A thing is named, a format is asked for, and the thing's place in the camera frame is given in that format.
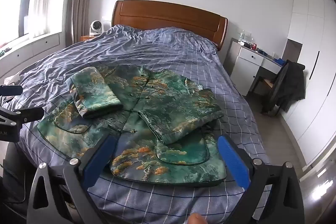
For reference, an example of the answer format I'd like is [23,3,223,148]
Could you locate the clear bottles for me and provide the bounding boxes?
[238,30,252,43]

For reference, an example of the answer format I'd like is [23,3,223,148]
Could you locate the white window cabinet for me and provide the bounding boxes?
[0,32,62,80]

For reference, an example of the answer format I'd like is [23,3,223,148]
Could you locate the person's right hand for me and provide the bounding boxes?
[189,214,208,224]

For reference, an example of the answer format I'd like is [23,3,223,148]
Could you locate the white wardrobe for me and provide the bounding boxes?
[283,0,336,167]

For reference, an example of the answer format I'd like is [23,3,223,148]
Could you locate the window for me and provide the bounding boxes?
[0,0,37,44]

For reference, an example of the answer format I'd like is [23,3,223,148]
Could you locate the small white fan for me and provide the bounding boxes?
[89,20,102,37]

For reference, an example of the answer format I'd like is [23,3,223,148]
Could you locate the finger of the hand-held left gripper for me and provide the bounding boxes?
[0,107,45,127]
[0,85,24,96]

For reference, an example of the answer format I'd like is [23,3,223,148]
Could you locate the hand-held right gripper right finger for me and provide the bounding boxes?
[217,135,306,224]

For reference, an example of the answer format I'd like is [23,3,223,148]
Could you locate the white sheer curtain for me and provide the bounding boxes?
[29,0,54,38]

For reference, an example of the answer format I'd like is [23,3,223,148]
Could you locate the wooden nightstand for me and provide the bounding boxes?
[80,34,99,42]

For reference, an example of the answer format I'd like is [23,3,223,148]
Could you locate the green landscape print padded jacket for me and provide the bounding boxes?
[37,64,227,183]

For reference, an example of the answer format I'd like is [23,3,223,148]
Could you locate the wooden bed headboard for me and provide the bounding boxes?
[112,0,228,51]

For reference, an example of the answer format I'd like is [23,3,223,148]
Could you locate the dark jacket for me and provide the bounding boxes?
[274,60,306,113]

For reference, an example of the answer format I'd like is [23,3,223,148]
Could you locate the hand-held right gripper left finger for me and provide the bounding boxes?
[28,133,120,224]

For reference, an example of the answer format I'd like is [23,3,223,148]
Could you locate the wooden chair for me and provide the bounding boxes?
[251,61,289,115]

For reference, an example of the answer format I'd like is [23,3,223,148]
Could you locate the person's dark pants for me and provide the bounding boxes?
[0,144,30,224]

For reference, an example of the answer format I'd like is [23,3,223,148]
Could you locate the white desk with drawers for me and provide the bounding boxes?
[230,38,285,96]

